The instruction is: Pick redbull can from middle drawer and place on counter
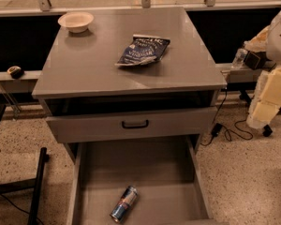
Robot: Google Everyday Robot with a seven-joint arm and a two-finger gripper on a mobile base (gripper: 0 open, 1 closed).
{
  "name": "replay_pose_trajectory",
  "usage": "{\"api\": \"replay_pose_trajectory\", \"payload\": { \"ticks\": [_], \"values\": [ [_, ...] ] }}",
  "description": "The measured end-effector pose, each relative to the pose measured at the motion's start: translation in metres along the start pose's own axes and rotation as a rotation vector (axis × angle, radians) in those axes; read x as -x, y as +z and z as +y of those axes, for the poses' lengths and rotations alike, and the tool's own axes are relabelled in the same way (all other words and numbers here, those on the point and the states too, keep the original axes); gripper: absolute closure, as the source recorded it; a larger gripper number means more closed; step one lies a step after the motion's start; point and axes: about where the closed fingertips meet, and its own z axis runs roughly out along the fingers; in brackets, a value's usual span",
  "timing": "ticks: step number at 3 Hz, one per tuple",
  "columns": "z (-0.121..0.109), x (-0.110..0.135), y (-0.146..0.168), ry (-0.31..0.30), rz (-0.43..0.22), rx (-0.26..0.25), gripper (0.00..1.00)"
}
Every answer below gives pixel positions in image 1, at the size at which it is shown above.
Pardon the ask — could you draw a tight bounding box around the red bull can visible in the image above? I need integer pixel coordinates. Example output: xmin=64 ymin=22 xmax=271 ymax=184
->
xmin=110 ymin=186 xmax=138 ymax=223

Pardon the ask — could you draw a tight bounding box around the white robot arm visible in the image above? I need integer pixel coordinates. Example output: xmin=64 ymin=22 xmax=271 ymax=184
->
xmin=244 ymin=10 xmax=281 ymax=128

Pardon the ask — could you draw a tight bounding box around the grey drawer cabinet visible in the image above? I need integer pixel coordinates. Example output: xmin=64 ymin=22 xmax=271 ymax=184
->
xmin=32 ymin=7 xmax=226 ymax=158

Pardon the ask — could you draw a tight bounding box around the grey top drawer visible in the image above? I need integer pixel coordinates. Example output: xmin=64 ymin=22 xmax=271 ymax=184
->
xmin=47 ymin=107 xmax=216 ymax=143

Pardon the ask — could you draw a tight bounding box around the grey open middle drawer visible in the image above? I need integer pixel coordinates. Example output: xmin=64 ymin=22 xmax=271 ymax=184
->
xmin=67 ymin=136 xmax=229 ymax=225

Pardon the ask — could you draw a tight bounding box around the blue chip bag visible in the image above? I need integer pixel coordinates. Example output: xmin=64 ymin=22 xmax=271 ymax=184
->
xmin=115 ymin=35 xmax=170 ymax=67

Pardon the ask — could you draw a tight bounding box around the white paper bowl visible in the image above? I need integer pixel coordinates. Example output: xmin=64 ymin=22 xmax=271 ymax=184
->
xmin=58 ymin=11 xmax=94 ymax=33

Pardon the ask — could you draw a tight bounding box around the clear water bottle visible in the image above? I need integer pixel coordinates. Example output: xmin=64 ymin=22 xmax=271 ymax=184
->
xmin=231 ymin=48 xmax=248 ymax=69

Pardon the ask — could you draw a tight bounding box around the small black box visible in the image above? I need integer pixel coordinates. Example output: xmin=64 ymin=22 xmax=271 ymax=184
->
xmin=244 ymin=52 xmax=267 ymax=70

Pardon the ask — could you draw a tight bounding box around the yellow black tape measure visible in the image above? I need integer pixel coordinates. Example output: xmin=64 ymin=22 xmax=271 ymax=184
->
xmin=7 ymin=66 xmax=24 ymax=79

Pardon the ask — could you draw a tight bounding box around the black metal stand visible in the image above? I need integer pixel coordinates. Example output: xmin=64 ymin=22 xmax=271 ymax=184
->
xmin=0 ymin=104 xmax=49 ymax=225

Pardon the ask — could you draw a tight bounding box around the black drawer handle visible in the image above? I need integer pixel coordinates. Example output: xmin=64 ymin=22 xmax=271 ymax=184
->
xmin=121 ymin=120 xmax=149 ymax=129

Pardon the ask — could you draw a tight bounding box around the black power adapter cable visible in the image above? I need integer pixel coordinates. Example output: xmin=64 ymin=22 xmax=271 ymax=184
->
xmin=200 ymin=89 xmax=255 ymax=147

